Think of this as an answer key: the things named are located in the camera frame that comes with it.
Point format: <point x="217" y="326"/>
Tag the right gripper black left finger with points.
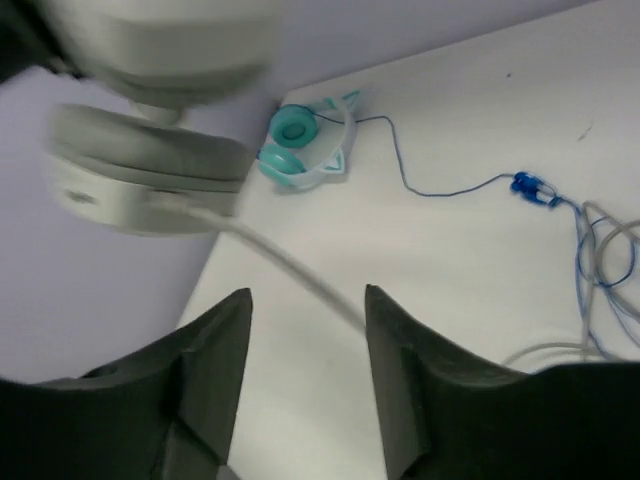
<point x="166" y="411"/>

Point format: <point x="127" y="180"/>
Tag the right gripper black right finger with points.
<point x="446" y="413"/>

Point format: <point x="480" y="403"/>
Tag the white over-ear headphones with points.
<point x="166" y="57"/>

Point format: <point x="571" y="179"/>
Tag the teal cat-ear headphones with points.
<point x="310" y="144"/>

